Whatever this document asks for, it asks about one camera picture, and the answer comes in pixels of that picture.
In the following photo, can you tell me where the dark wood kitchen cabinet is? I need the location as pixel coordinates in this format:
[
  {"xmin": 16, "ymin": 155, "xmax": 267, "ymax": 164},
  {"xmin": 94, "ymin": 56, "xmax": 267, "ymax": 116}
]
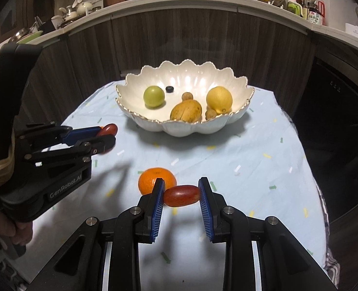
[{"xmin": 0, "ymin": 0, "xmax": 358, "ymax": 170}]

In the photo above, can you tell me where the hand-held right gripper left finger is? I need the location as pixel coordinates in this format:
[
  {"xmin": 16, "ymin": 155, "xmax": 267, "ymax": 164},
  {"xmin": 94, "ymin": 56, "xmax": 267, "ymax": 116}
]
[{"xmin": 31, "ymin": 178, "xmax": 166, "ymax": 291}]

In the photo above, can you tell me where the white cup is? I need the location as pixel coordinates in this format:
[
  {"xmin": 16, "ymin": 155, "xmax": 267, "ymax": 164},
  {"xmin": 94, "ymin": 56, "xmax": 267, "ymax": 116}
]
[{"xmin": 51, "ymin": 15, "xmax": 66, "ymax": 29}]

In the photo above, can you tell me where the white teapot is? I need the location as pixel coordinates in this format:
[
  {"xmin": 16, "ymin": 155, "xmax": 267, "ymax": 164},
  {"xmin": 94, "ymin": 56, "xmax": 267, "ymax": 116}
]
[{"xmin": 76, "ymin": 1, "xmax": 94, "ymax": 16}]

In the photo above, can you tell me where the orange tangerine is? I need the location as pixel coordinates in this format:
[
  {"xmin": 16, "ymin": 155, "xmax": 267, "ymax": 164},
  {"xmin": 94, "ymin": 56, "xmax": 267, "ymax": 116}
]
[{"xmin": 138, "ymin": 168, "xmax": 177, "ymax": 196}]

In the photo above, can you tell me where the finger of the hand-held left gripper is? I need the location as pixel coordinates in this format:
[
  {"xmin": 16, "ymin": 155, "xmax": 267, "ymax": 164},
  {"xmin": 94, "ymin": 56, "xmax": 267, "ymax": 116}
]
[
  {"xmin": 16, "ymin": 122, "xmax": 104, "ymax": 147},
  {"xmin": 23, "ymin": 135, "xmax": 117, "ymax": 167}
]

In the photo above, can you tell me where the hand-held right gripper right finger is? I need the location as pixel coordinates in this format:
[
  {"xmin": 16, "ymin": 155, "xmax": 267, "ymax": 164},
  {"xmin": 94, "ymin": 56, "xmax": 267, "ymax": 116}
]
[{"xmin": 198, "ymin": 177, "xmax": 338, "ymax": 291}]

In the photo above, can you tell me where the red cherry tomato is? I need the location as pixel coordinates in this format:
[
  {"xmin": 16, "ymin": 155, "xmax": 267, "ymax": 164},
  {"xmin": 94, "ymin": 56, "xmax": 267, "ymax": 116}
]
[
  {"xmin": 97, "ymin": 123, "xmax": 118, "ymax": 137},
  {"xmin": 163, "ymin": 185, "xmax": 201, "ymax": 207}
]

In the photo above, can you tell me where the yellow lemon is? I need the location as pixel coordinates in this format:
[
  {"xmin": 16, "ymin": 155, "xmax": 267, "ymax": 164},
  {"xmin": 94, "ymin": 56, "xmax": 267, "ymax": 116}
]
[{"xmin": 206, "ymin": 86, "xmax": 233, "ymax": 115}]

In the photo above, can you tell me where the person's left hand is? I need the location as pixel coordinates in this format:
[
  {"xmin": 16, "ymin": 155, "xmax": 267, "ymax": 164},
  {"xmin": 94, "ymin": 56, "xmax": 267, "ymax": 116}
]
[{"xmin": 0, "ymin": 212, "xmax": 34, "ymax": 247}]

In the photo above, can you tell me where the green plate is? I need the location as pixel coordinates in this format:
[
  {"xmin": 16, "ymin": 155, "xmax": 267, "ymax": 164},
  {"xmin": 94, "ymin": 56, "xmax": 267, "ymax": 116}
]
[{"xmin": 16, "ymin": 30, "xmax": 43, "ymax": 44}]

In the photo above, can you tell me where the light blue tablecloth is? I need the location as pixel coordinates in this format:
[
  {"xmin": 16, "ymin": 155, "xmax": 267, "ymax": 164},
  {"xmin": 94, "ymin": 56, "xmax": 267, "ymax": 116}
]
[{"xmin": 24, "ymin": 80, "xmax": 329, "ymax": 291}]

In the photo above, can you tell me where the green plastic container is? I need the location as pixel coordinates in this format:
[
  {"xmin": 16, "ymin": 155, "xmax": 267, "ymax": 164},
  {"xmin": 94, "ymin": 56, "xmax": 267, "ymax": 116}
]
[{"xmin": 287, "ymin": 0, "xmax": 304, "ymax": 17}]

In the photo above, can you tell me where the yellow mango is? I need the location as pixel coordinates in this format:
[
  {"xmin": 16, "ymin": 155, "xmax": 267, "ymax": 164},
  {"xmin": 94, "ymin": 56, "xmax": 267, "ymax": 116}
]
[{"xmin": 170, "ymin": 99, "xmax": 203, "ymax": 124}]

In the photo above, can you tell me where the black built-in appliance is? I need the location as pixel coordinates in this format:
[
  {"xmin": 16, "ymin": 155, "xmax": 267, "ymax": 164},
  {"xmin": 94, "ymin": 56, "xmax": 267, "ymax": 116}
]
[{"xmin": 300, "ymin": 45, "xmax": 358, "ymax": 249}]

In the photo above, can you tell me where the small green apple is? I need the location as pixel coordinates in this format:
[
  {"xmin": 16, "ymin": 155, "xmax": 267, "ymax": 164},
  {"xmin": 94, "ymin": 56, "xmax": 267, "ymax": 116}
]
[{"xmin": 143, "ymin": 86, "xmax": 166, "ymax": 108}]

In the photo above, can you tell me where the white scalloped bowl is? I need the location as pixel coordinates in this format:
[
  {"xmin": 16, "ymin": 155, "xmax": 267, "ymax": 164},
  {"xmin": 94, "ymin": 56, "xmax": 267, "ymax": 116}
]
[{"xmin": 116, "ymin": 60, "xmax": 255, "ymax": 137}]

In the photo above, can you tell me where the checkered cloth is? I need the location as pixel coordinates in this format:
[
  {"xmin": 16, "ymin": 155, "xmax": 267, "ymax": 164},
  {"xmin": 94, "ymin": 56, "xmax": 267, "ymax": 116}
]
[{"xmin": 317, "ymin": 185, "xmax": 341, "ymax": 282}]

